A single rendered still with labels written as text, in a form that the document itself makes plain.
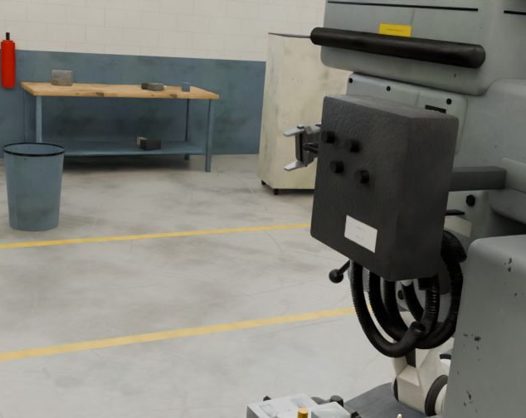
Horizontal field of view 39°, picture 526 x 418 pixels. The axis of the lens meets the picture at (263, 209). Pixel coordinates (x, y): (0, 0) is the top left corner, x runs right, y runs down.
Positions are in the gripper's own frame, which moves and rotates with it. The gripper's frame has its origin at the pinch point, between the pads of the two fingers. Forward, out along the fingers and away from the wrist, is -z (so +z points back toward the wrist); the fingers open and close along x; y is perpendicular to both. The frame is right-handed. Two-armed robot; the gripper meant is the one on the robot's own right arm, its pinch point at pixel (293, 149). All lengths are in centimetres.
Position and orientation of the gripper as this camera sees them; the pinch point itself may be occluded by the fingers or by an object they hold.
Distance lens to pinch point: 214.1
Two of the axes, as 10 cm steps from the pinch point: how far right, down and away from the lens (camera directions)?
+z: 7.7, -3.4, 5.4
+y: 6.4, 3.5, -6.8
